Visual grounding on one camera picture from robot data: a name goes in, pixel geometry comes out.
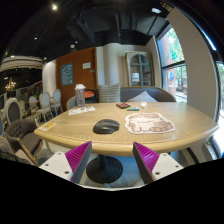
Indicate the round back grey chair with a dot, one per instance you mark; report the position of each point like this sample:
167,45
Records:
11,111

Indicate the white grey cushion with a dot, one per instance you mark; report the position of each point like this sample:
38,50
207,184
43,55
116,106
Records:
144,96

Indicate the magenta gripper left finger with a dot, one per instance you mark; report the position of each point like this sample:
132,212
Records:
70,165

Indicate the dark red small box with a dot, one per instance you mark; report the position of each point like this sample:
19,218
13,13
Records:
122,105

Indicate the dark grey tufted armchair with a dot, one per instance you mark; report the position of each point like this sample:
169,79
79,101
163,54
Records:
20,135

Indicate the arched wooden cabinet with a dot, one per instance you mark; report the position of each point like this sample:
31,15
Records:
140,70

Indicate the striped cushion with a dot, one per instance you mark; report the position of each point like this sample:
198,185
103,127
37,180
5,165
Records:
109,93

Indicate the white wall notice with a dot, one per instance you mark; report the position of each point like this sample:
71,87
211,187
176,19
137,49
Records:
87,65

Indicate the small white round object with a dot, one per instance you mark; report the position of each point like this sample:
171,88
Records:
143,105

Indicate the green small card box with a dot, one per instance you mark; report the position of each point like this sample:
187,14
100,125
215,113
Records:
133,109

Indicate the black table pedestal base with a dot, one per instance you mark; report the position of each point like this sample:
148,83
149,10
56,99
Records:
104,169

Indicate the blue wall poster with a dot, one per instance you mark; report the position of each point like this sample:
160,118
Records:
67,74

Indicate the cat-shaped mouse pad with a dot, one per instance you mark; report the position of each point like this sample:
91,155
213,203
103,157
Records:
148,123

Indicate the yellow sticker card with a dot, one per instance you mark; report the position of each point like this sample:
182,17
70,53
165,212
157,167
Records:
47,126

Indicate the grey sofa bench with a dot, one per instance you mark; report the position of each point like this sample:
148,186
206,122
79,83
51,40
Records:
158,94

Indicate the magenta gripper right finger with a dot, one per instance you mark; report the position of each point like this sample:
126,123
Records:
152,165

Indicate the gold chandelier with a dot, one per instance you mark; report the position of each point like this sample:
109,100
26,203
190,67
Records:
10,86

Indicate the orange round side table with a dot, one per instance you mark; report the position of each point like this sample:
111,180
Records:
89,96

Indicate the white dining chair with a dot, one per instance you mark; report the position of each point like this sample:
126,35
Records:
57,100
33,103
45,105

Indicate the black computer mouse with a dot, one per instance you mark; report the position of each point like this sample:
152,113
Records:
106,126

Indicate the white paper menu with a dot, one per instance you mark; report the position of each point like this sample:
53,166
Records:
81,110

